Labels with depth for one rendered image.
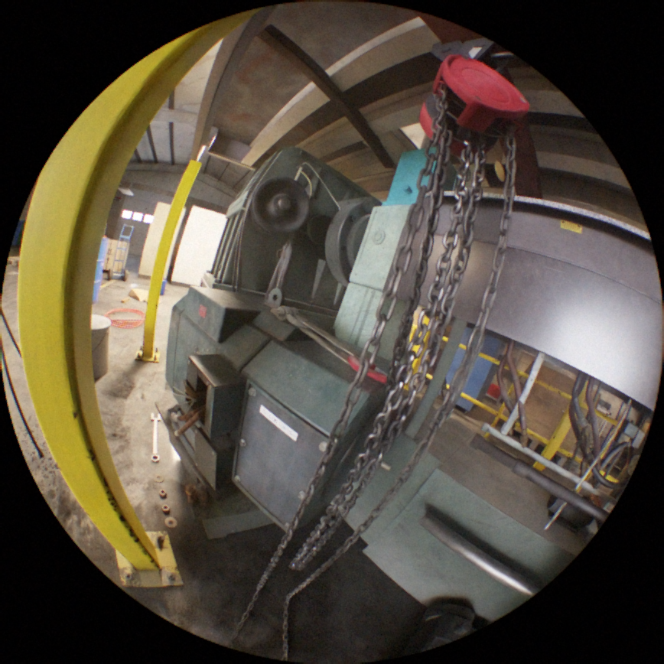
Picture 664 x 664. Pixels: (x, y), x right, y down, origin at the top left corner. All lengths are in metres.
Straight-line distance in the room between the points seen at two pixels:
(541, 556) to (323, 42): 1.97
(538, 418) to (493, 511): 2.87
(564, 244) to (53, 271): 1.04
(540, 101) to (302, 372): 1.10
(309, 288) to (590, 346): 1.33
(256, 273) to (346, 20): 1.30
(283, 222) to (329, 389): 0.87
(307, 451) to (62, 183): 0.51
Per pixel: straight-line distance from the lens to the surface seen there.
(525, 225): 0.85
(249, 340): 0.53
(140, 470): 1.26
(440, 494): 0.80
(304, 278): 1.33
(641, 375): 0.81
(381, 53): 0.99
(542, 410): 3.56
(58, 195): 0.33
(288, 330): 0.52
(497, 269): 0.27
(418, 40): 0.94
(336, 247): 1.12
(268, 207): 1.09
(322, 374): 0.41
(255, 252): 1.20
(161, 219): 6.37
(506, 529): 0.82
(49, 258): 0.33
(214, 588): 1.00
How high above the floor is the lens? 0.98
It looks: 10 degrees down
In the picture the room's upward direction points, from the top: 19 degrees clockwise
